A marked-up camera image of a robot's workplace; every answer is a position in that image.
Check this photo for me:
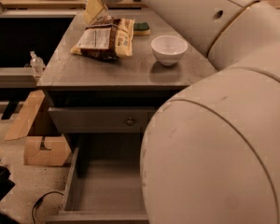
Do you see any brown chip bag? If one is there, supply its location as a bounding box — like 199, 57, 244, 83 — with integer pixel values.
71, 15, 134, 61

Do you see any wooden workbench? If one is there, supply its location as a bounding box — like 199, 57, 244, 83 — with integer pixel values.
0, 0, 146, 9

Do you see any green yellow sponge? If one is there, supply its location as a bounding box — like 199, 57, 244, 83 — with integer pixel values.
133, 22, 150, 36

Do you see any black floor cable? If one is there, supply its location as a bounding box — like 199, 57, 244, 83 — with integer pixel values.
31, 190, 65, 224

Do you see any white ceramic bowl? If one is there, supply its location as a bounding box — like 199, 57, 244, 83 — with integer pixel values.
151, 35, 188, 66

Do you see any closed grey upper drawer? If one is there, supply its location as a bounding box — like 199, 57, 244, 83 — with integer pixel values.
49, 107, 156, 133

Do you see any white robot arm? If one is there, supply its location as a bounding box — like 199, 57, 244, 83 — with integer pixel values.
102, 0, 280, 224

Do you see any cardboard box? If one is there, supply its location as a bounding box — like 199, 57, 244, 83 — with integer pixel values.
5, 90, 71, 167

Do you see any clear sanitizer bottle left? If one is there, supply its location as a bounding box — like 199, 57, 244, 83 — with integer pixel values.
30, 51, 46, 74

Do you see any open grey bottom drawer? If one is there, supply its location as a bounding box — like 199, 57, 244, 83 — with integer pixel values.
46, 133, 149, 224

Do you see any grey drawer cabinet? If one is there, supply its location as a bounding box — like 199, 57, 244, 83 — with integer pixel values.
36, 9, 217, 154

